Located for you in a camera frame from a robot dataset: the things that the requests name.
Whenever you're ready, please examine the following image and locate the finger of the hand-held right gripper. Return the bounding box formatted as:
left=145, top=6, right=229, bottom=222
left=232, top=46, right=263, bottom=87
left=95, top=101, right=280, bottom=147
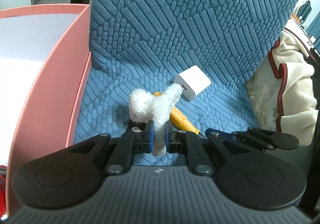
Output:
left=205, top=127, right=274, bottom=152

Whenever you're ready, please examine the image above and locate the yellow handled screwdriver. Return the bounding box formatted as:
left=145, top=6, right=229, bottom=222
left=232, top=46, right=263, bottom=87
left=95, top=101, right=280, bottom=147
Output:
left=153, top=92, right=200, bottom=135

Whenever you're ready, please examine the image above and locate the blue textured seat cover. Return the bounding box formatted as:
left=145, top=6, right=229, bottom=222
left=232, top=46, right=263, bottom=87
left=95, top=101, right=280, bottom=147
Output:
left=74, top=0, right=312, bottom=167

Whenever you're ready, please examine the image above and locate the pink cardboard box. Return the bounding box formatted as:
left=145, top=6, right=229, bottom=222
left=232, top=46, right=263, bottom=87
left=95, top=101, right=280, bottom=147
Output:
left=0, top=4, right=92, bottom=216

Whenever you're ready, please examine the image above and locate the teal chair back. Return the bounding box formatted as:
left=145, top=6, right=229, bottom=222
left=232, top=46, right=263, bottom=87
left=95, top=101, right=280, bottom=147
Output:
left=307, top=10, right=320, bottom=46

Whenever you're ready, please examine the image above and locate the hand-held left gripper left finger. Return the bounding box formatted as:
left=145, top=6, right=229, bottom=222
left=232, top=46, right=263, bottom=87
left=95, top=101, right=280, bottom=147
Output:
left=69, top=121, right=153, bottom=176

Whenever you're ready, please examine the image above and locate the white plush toy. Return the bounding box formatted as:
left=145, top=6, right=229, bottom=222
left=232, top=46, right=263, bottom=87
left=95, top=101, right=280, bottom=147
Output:
left=129, top=83, right=183, bottom=157

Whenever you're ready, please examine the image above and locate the cream cloth with red trim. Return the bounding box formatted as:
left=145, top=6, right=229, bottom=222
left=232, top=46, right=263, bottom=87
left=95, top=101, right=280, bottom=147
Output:
left=246, top=16, right=320, bottom=145

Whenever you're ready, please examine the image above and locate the large white charger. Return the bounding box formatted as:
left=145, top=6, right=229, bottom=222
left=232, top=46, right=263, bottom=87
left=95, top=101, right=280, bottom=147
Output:
left=174, top=65, right=212, bottom=102

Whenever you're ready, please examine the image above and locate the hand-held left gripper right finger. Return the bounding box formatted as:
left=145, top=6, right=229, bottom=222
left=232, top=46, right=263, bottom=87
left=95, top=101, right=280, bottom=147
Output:
left=165, top=122, right=241, bottom=176

